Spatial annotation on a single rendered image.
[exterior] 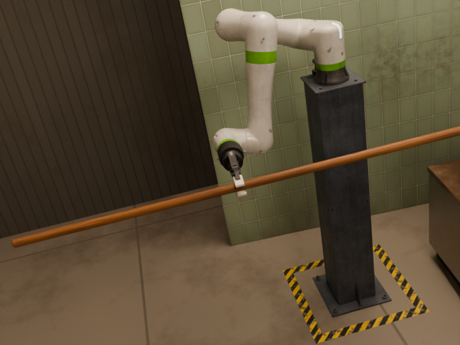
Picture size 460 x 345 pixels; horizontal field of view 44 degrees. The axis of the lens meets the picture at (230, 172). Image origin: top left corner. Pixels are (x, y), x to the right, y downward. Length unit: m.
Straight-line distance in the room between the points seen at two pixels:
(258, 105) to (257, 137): 0.12
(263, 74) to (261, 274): 1.51
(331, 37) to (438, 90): 1.21
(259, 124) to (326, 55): 0.45
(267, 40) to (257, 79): 0.15
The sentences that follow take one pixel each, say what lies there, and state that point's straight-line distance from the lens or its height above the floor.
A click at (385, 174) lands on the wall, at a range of 3.59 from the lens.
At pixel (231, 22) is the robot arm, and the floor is 1.57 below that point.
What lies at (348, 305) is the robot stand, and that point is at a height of 0.01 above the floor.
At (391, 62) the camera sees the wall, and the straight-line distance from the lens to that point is 3.30.
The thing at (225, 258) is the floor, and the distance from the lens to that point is 3.51.
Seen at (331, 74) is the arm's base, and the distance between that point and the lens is 2.47.
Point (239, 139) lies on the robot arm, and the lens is 2.19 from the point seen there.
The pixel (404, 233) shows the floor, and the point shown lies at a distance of 3.56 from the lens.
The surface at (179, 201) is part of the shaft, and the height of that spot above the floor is 1.14.
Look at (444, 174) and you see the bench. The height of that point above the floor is 0.58.
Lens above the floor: 2.13
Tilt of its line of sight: 29 degrees down
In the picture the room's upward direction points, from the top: 11 degrees counter-clockwise
